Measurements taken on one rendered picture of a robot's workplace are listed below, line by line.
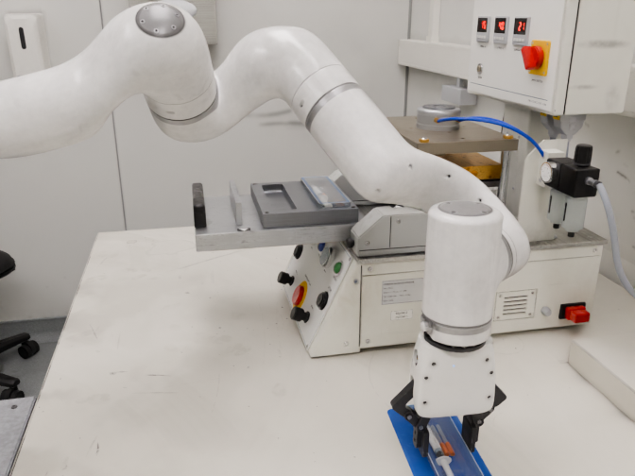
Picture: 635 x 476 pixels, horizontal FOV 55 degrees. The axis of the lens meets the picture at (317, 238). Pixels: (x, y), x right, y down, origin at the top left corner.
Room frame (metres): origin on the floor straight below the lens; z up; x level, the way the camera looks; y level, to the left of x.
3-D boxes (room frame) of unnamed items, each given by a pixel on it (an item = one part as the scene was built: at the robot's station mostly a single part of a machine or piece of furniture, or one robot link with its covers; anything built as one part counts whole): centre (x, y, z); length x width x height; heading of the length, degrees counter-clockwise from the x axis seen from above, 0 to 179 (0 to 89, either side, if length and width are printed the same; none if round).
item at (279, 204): (1.08, 0.03, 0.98); 0.20 x 0.17 x 0.03; 12
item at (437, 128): (1.12, -0.26, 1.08); 0.31 x 0.24 x 0.13; 12
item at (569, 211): (0.94, -0.39, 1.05); 0.15 x 0.05 x 0.15; 12
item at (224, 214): (1.07, 0.08, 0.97); 0.30 x 0.22 x 0.08; 102
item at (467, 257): (0.67, -0.17, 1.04); 0.09 x 0.08 x 0.13; 133
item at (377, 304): (1.11, -0.22, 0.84); 0.53 x 0.37 x 0.17; 102
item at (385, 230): (0.98, -0.18, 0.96); 0.26 x 0.05 x 0.07; 102
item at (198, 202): (1.04, 0.21, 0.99); 0.15 x 0.02 x 0.04; 12
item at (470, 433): (0.67, -0.21, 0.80); 0.03 x 0.03 x 0.07; 8
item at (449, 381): (0.66, -0.17, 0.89); 0.10 x 0.08 x 0.11; 98
